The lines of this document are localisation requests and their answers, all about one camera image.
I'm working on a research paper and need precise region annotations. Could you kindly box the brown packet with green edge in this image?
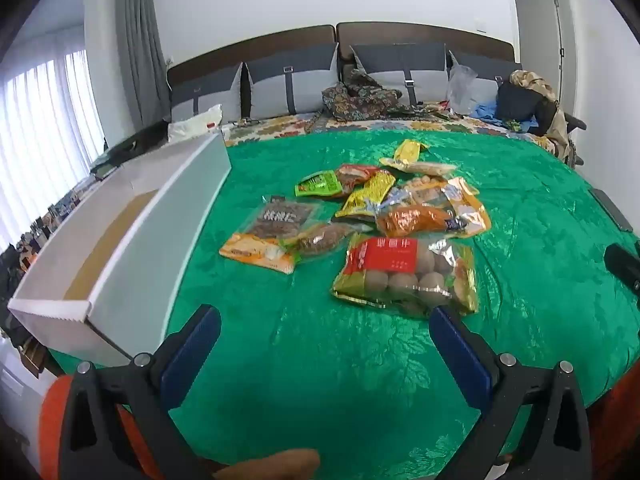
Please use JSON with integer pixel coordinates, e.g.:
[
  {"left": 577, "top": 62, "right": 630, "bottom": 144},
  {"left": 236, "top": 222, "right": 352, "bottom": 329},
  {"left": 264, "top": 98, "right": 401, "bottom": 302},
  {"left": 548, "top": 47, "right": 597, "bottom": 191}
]
[{"left": 280, "top": 220, "right": 358, "bottom": 263}]

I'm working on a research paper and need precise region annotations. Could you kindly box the green embroidered blanket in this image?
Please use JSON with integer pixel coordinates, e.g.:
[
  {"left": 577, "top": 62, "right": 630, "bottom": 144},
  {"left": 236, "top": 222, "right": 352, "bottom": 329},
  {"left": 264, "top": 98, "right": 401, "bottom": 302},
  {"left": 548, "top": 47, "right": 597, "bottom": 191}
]
[{"left": 50, "top": 130, "right": 640, "bottom": 466}]

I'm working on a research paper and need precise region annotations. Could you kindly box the blue cloth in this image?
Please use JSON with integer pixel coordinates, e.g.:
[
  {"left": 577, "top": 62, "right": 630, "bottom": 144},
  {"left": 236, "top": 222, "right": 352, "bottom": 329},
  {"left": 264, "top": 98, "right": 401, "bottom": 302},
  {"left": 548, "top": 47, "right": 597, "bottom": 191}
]
[{"left": 472, "top": 100, "right": 538, "bottom": 133}]

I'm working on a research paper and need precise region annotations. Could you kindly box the white door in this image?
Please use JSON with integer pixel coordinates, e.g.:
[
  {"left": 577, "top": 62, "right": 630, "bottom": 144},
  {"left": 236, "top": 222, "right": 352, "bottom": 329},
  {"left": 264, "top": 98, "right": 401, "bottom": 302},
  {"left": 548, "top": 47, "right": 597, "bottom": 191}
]
[{"left": 515, "top": 0, "right": 576, "bottom": 116}]

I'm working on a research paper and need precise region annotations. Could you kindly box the grey strapped cushion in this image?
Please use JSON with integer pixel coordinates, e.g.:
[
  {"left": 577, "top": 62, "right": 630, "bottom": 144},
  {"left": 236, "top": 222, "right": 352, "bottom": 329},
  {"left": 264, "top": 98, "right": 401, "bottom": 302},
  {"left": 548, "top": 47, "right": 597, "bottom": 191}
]
[
  {"left": 447, "top": 50, "right": 523, "bottom": 111},
  {"left": 243, "top": 42, "right": 340, "bottom": 116},
  {"left": 350, "top": 42, "right": 447, "bottom": 106},
  {"left": 170, "top": 62, "right": 244, "bottom": 123}
]

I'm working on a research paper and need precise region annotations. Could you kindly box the black object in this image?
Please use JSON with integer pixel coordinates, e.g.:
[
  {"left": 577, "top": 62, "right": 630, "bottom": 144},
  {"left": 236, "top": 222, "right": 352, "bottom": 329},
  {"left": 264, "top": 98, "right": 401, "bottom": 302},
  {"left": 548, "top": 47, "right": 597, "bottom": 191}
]
[{"left": 604, "top": 243, "right": 640, "bottom": 292}]

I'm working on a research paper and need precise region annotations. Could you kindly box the red brown snack packet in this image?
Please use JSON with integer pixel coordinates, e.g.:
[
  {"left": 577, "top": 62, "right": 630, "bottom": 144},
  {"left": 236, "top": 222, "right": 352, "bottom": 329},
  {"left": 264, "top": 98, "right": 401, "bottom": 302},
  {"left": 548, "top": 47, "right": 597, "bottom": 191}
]
[{"left": 334, "top": 162, "right": 383, "bottom": 191}]

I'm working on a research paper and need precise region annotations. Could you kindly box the black bag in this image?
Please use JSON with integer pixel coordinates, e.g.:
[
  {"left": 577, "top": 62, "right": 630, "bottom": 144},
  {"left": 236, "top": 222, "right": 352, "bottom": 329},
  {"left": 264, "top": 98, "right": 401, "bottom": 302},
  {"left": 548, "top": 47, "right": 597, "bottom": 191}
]
[{"left": 495, "top": 80, "right": 548, "bottom": 123}]

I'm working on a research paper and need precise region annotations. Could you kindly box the grey curtain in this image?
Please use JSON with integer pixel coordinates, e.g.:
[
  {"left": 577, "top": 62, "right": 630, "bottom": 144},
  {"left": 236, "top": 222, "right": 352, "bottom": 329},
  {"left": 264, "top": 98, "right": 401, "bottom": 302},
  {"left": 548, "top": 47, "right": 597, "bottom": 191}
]
[{"left": 116, "top": 0, "right": 166, "bottom": 133}]

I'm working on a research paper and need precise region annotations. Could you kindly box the meatball packet with red label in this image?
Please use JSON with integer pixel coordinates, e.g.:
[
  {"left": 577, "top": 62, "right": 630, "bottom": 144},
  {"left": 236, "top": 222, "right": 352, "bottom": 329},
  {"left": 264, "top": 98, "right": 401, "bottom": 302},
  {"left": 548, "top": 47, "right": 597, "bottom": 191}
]
[{"left": 331, "top": 234, "right": 480, "bottom": 318}]

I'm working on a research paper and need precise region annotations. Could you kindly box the yellow packet with dark edge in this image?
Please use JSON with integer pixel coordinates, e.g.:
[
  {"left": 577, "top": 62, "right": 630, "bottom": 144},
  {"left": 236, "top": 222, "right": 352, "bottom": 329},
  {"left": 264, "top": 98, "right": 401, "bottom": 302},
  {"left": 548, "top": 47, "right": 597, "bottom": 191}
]
[{"left": 334, "top": 170, "right": 397, "bottom": 222}]

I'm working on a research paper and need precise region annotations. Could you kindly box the white cardboard box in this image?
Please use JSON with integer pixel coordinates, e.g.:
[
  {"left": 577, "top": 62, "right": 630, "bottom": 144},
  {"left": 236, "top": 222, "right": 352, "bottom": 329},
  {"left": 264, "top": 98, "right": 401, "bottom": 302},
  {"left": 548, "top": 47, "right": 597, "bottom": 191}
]
[{"left": 7, "top": 131, "right": 232, "bottom": 367}]

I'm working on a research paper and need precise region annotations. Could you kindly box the dark floral garment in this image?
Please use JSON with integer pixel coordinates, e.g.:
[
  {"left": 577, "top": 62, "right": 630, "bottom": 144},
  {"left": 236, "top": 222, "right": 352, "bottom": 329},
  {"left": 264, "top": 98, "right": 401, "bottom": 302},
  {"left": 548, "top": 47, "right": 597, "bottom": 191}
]
[{"left": 320, "top": 67, "right": 426, "bottom": 122}]

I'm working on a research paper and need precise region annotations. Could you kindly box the clear plastic bag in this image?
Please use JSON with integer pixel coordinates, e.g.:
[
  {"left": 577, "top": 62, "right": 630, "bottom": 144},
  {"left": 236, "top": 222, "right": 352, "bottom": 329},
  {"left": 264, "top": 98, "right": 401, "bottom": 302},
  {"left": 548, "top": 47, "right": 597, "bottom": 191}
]
[{"left": 446, "top": 65, "right": 478, "bottom": 116}]

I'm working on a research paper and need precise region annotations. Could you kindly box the long yellow snack packet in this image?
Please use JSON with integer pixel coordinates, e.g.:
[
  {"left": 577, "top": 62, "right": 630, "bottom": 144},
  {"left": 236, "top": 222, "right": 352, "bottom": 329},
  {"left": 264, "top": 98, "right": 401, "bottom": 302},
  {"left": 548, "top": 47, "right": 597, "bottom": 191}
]
[{"left": 379, "top": 139, "right": 430, "bottom": 171}]

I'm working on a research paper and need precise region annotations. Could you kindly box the dark-label packet with orange end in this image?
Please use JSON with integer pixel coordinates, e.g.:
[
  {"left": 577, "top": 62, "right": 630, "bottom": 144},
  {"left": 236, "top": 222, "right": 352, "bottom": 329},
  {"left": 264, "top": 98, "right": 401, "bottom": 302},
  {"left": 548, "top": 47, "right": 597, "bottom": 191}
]
[{"left": 219, "top": 195, "right": 321, "bottom": 275}]

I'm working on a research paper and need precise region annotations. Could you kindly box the person's left hand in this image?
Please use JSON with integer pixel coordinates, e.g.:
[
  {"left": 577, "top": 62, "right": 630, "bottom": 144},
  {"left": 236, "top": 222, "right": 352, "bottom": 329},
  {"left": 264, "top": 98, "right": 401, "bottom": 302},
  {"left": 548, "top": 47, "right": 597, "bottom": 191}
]
[{"left": 212, "top": 449, "right": 321, "bottom": 480}]

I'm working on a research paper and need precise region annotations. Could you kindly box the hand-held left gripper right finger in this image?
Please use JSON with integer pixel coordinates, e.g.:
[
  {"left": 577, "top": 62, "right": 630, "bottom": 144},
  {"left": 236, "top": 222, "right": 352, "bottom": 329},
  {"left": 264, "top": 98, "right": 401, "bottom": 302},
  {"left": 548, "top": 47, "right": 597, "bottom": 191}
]
[{"left": 429, "top": 305, "right": 593, "bottom": 480}]

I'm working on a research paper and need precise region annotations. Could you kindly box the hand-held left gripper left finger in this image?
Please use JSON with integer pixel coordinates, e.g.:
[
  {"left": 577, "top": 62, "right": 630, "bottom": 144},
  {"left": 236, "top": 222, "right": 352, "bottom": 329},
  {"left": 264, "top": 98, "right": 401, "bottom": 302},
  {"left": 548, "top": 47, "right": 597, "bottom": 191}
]
[{"left": 59, "top": 304, "right": 222, "bottom": 480}]

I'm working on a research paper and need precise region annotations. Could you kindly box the white plastic bag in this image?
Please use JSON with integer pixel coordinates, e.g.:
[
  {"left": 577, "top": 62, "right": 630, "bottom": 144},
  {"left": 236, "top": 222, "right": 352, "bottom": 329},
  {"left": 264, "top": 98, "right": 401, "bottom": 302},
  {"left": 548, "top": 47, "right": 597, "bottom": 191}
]
[{"left": 167, "top": 104, "right": 223, "bottom": 142}]

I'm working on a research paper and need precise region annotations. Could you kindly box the white sheer curtain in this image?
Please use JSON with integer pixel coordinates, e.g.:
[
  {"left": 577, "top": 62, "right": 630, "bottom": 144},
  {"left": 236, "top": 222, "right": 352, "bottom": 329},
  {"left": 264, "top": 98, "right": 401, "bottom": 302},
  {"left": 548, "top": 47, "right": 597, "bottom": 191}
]
[{"left": 0, "top": 47, "right": 106, "bottom": 251}]

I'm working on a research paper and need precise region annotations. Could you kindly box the clear packet with yellow border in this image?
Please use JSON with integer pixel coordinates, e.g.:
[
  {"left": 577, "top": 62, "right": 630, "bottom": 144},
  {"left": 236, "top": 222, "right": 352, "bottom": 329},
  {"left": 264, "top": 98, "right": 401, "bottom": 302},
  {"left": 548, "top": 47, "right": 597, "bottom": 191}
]
[{"left": 395, "top": 176, "right": 492, "bottom": 237}]

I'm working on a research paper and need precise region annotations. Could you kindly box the green snack packet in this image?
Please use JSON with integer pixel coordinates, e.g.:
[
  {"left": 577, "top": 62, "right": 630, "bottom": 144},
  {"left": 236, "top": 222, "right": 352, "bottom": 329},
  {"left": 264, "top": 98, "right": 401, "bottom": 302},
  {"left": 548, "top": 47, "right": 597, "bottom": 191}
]
[{"left": 294, "top": 170, "right": 346, "bottom": 198}]

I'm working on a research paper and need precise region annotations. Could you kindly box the dark bundle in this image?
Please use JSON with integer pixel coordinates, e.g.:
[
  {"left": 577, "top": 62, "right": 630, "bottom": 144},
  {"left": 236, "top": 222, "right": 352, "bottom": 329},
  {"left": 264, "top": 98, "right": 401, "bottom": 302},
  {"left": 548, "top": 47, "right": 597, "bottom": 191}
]
[{"left": 90, "top": 120, "right": 171, "bottom": 181}]

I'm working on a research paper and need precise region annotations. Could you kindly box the pale snack packet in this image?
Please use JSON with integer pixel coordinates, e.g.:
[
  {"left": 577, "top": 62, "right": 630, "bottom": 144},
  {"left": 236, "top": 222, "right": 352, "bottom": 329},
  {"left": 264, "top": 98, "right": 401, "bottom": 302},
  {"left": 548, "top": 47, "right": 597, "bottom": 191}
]
[{"left": 400, "top": 160, "right": 458, "bottom": 177}]

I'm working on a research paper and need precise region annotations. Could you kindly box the dark grey phone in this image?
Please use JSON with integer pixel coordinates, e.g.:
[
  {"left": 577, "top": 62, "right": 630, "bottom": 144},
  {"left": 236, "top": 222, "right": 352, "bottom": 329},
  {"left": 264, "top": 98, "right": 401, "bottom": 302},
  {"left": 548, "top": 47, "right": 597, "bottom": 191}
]
[{"left": 589, "top": 187, "right": 635, "bottom": 233}]

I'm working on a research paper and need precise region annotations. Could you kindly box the orange cloth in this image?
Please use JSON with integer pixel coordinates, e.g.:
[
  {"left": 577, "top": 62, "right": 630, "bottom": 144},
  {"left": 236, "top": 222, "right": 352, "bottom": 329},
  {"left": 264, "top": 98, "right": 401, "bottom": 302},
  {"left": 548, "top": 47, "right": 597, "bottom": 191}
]
[{"left": 39, "top": 370, "right": 640, "bottom": 480}]

